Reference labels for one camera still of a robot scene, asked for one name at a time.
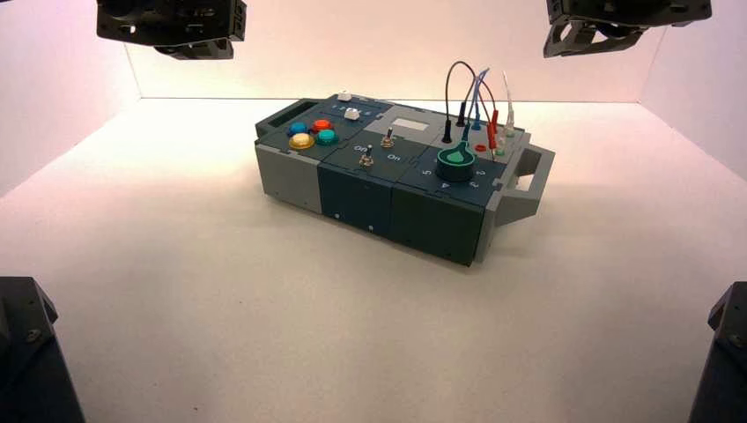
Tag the metal toggle switch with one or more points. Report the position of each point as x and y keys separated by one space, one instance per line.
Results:
x=387 y=140
x=366 y=159

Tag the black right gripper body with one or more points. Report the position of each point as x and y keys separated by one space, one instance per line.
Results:
x=613 y=13

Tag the green push button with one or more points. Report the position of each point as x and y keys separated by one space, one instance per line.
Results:
x=327 y=137

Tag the red push button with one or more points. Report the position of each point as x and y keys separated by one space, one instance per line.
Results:
x=321 y=125

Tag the teal and grey control box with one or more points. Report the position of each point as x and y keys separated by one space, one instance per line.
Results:
x=432 y=222

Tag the white slider knob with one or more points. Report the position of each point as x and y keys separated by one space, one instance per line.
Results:
x=344 y=96
x=352 y=114

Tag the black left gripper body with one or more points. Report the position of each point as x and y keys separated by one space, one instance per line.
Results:
x=175 y=20

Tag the green rotary knob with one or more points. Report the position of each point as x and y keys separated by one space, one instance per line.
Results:
x=455 y=166

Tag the white display window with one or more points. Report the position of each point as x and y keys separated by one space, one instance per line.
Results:
x=410 y=124

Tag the yellow push button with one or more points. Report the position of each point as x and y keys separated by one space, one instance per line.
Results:
x=301 y=142

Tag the blue push button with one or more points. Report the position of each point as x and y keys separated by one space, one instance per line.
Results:
x=297 y=128

